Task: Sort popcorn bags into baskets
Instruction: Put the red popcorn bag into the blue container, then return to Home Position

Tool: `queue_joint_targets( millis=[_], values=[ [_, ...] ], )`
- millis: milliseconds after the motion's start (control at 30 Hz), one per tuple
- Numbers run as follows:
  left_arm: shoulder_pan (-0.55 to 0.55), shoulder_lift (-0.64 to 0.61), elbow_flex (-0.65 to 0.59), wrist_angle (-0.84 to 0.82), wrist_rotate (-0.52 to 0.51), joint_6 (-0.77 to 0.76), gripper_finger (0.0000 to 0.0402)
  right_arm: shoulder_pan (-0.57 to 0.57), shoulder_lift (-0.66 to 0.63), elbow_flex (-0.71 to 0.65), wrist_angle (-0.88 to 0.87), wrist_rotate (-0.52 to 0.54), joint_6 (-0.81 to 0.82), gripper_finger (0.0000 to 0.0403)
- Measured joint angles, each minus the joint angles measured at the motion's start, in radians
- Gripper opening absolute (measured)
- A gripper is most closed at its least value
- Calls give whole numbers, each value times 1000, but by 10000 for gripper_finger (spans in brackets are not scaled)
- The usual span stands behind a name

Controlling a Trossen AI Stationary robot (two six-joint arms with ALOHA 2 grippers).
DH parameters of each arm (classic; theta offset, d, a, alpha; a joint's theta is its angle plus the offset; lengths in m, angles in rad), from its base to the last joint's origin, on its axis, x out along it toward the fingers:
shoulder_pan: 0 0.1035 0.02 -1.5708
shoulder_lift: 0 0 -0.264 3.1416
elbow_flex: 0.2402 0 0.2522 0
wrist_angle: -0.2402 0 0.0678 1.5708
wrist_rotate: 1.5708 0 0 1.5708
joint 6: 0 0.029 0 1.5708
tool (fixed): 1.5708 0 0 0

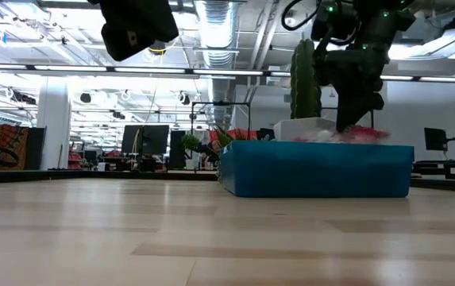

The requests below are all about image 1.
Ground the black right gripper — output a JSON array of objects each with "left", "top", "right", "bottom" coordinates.
[{"left": 314, "top": 39, "right": 387, "bottom": 133}]

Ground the long ceiling light bar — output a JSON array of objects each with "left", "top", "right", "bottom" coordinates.
[{"left": 0, "top": 62, "right": 455, "bottom": 84}]

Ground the colourful patterned panel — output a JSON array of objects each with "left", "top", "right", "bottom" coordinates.
[{"left": 0, "top": 125, "right": 30, "bottom": 171}]

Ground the small plant in white pot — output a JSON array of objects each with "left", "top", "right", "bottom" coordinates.
[{"left": 181, "top": 133, "right": 202, "bottom": 171}]

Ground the black upright box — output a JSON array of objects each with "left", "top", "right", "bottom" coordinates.
[{"left": 169, "top": 129, "right": 187, "bottom": 170}]

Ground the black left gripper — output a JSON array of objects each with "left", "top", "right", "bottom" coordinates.
[{"left": 87, "top": 0, "right": 179, "bottom": 62}]

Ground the black frame stand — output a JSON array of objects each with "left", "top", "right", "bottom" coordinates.
[{"left": 190, "top": 101, "right": 252, "bottom": 141}]

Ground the monitor on black arm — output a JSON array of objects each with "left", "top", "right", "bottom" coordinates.
[{"left": 423, "top": 126, "right": 455, "bottom": 164}]

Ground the white planter with cactus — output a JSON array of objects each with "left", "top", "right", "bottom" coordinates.
[{"left": 273, "top": 38, "right": 337, "bottom": 142}]

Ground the black table edge rail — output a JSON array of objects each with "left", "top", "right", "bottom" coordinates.
[{"left": 0, "top": 169, "right": 455, "bottom": 192}]

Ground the white pillar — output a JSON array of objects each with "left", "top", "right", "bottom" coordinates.
[{"left": 36, "top": 77, "right": 72, "bottom": 171}]

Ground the blue plastic basket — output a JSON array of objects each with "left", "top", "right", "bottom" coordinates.
[{"left": 218, "top": 139, "right": 415, "bottom": 199}]

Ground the red popcorn bag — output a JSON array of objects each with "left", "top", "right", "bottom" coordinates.
[{"left": 292, "top": 125, "right": 391, "bottom": 144}]

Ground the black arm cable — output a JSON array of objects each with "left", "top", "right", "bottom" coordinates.
[{"left": 280, "top": 0, "right": 320, "bottom": 33}]

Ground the black monitor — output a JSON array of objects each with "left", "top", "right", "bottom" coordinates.
[
  {"left": 121, "top": 125, "right": 144, "bottom": 156},
  {"left": 141, "top": 125, "right": 171, "bottom": 156}
]

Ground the silver air duct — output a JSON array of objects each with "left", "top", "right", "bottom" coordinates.
[{"left": 193, "top": 0, "right": 240, "bottom": 128}]

